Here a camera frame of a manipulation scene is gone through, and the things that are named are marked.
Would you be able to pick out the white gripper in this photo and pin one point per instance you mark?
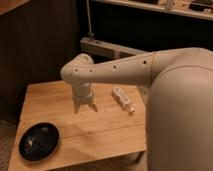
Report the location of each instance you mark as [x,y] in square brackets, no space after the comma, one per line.
[82,94]

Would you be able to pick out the white plastic bottle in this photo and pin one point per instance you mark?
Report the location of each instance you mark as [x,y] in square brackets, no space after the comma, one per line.
[124,101]

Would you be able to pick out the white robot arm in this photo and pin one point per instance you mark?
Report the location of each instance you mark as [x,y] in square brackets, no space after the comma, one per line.
[179,110]

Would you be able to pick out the black ceramic bowl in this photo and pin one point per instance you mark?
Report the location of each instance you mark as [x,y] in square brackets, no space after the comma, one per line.
[39,141]

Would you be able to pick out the wooden table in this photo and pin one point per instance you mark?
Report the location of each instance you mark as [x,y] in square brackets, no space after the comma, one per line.
[85,135]

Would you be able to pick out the metal vertical pole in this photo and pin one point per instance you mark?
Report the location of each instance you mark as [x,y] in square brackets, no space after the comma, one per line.
[90,32]

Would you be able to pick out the dark wooden cabinet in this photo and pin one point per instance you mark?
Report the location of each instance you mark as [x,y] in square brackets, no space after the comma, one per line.
[36,39]

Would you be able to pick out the wooden shelf with items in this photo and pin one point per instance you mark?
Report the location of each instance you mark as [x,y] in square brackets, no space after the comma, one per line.
[187,8]

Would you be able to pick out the grey metal rail beam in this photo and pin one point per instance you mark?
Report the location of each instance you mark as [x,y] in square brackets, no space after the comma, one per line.
[105,49]

